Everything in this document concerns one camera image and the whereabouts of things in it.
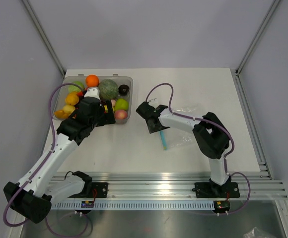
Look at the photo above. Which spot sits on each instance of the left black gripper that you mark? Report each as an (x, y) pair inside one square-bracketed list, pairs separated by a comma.
[(109, 118)]

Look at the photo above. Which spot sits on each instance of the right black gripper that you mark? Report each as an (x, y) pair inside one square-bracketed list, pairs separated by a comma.
[(152, 130)]

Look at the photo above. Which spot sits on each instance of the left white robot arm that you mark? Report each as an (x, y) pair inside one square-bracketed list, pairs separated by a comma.
[(31, 196)]

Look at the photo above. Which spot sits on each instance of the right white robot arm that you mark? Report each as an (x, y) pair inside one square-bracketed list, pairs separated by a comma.
[(212, 138)]

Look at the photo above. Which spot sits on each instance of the clear plastic food bin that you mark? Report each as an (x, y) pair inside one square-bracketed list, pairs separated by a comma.
[(120, 80)]

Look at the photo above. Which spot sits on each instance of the crumpled plastic bag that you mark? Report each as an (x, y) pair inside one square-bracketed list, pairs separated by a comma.
[(257, 233)]

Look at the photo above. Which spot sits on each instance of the green apple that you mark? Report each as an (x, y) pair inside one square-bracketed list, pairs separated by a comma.
[(122, 104)]

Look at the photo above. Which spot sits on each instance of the green melon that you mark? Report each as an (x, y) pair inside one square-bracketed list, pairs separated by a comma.
[(108, 89)]

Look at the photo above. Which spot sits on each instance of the dark avocado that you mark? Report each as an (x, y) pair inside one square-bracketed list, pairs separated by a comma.
[(123, 89)]

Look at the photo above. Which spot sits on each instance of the yellow lemon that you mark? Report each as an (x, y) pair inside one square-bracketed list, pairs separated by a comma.
[(72, 99)]

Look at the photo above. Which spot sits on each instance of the orange fruit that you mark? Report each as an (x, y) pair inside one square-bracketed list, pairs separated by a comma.
[(92, 81)]

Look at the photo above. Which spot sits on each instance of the yellow pear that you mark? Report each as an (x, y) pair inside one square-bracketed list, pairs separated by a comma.
[(68, 109)]

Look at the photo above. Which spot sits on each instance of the orange tangerine piece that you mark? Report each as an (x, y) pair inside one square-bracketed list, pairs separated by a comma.
[(60, 114)]

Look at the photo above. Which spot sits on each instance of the green cabbage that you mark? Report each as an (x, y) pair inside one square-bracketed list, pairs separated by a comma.
[(76, 87)]

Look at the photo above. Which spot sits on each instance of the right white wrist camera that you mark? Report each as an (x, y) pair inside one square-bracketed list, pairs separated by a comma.
[(153, 101)]

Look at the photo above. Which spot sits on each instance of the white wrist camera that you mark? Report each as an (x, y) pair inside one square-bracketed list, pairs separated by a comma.
[(153, 101), (92, 92)]

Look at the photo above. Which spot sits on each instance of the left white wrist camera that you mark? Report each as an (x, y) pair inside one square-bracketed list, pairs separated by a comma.
[(92, 92)]

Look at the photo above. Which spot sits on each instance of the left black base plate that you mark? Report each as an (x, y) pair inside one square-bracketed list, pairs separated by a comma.
[(97, 189)]

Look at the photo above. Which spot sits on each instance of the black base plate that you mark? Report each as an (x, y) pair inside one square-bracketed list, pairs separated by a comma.
[(97, 189), (213, 190)]

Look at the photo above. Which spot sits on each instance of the white slotted cable duct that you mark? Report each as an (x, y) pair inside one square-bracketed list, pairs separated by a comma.
[(134, 205)]

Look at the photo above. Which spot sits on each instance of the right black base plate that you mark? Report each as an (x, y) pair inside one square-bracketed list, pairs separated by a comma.
[(213, 190)]

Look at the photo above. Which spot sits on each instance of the aluminium mounting rail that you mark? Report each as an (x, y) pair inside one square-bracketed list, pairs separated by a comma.
[(178, 186)]

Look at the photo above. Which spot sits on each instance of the left aluminium frame post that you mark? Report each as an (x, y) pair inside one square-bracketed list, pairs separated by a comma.
[(43, 36)]

